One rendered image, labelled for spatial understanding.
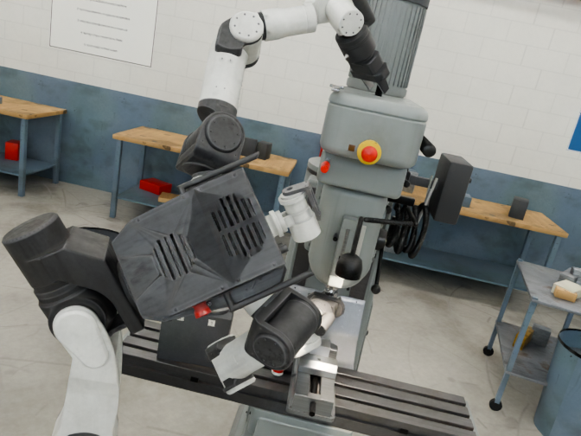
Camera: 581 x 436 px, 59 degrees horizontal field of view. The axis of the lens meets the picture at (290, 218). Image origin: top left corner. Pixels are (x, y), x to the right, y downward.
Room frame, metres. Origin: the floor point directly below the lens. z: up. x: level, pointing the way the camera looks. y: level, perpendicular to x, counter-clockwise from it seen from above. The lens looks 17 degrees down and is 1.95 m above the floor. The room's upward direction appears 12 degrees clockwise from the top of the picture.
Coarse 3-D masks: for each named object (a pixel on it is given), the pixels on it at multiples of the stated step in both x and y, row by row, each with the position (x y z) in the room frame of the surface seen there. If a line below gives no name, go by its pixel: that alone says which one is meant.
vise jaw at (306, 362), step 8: (304, 360) 1.46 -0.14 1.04; (312, 360) 1.46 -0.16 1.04; (320, 360) 1.48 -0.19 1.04; (328, 360) 1.48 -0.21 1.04; (336, 360) 1.49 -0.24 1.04; (304, 368) 1.44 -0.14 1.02; (312, 368) 1.45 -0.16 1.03; (320, 368) 1.45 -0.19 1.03; (328, 368) 1.45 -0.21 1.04; (336, 368) 1.46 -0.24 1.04; (328, 376) 1.44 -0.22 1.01
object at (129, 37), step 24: (72, 0) 5.93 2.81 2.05; (96, 0) 5.92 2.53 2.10; (120, 0) 5.90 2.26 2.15; (144, 0) 5.88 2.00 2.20; (72, 24) 5.93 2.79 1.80; (96, 24) 5.91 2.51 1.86; (120, 24) 5.90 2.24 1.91; (144, 24) 5.88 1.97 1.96; (72, 48) 5.93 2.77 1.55; (96, 48) 5.91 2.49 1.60; (120, 48) 5.89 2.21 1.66; (144, 48) 5.88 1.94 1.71; (576, 144) 5.57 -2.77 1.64
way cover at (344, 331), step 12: (300, 288) 1.90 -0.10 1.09; (348, 300) 1.88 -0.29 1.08; (360, 300) 1.88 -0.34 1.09; (348, 312) 1.86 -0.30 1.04; (360, 312) 1.86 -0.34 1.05; (336, 324) 1.84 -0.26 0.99; (348, 324) 1.84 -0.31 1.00; (360, 324) 1.84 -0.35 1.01; (324, 336) 1.81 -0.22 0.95; (336, 336) 1.82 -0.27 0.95; (348, 336) 1.82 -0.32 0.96; (348, 348) 1.79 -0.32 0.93; (348, 360) 1.75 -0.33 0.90
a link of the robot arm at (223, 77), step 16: (240, 16) 1.25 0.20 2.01; (256, 16) 1.25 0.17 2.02; (224, 32) 1.23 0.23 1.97; (240, 32) 1.23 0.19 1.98; (256, 32) 1.23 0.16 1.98; (224, 48) 1.21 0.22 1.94; (240, 48) 1.22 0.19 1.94; (208, 64) 1.21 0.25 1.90; (224, 64) 1.20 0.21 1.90; (240, 64) 1.22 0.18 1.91; (208, 80) 1.18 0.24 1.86; (224, 80) 1.18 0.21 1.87; (240, 80) 1.21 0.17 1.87; (208, 96) 1.16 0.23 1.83; (224, 96) 1.16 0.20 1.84
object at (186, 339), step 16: (176, 320) 1.47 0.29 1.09; (192, 320) 1.47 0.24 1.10; (208, 320) 1.47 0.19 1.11; (224, 320) 1.47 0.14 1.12; (160, 336) 1.46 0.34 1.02; (176, 336) 1.47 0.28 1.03; (192, 336) 1.47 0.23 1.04; (208, 336) 1.47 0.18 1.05; (224, 336) 1.47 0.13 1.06; (160, 352) 1.46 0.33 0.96; (176, 352) 1.47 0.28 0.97; (192, 352) 1.47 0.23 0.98
